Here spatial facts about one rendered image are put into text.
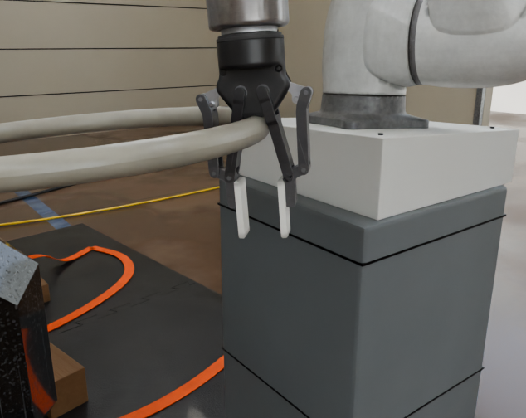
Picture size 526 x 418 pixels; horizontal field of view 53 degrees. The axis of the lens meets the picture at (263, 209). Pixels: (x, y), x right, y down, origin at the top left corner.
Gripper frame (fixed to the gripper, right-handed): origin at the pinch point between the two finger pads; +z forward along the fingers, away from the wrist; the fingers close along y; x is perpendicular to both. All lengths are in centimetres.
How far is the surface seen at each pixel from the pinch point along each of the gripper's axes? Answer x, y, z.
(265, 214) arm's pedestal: -30.6, 6.0, 9.4
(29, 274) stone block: -31, 57, 22
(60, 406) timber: -59, 77, 74
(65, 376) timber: -61, 75, 66
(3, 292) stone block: -23, 57, 22
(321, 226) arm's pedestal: -20.7, -4.9, 8.9
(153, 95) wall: -602, 262, 10
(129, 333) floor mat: -105, 77, 76
